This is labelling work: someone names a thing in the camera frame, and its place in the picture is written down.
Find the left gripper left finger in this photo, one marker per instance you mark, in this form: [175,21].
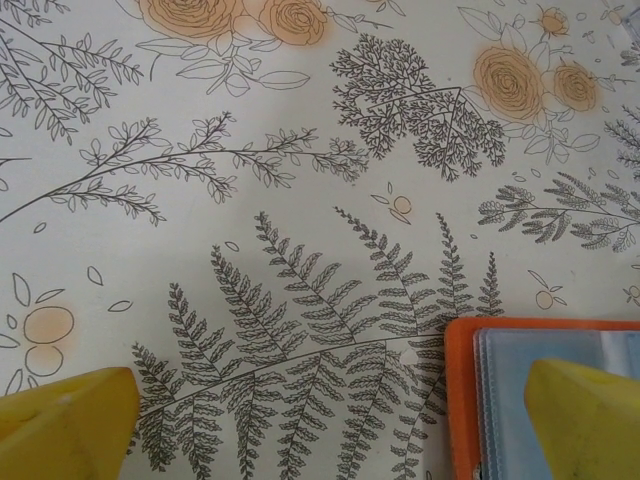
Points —
[65,430]

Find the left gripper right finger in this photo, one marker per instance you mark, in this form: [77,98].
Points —
[590,435]

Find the orange card holder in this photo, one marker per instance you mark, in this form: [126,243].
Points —
[457,400]

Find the floral patterned tablecloth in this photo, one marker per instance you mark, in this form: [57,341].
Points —
[250,150]

